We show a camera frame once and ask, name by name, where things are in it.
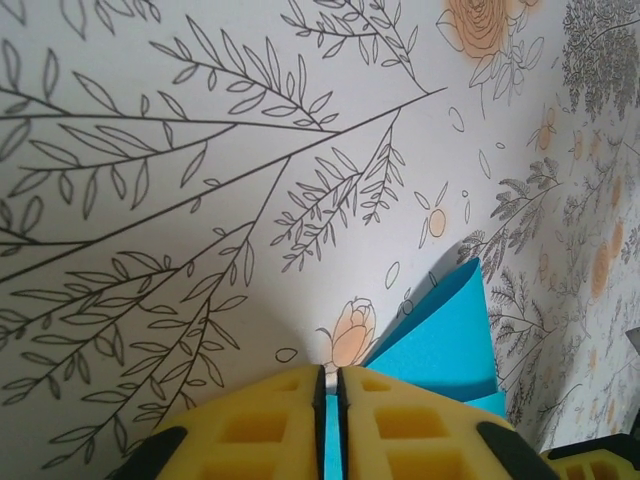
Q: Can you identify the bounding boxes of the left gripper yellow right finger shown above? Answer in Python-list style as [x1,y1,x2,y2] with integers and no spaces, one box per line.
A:
[338,366,562,480]

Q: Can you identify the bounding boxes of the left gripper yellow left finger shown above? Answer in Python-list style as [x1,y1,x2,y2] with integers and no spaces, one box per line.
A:
[118,364,322,480]

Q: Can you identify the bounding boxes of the floral patterned table cover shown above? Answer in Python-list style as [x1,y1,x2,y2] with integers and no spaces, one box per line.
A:
[0,0,640,451]

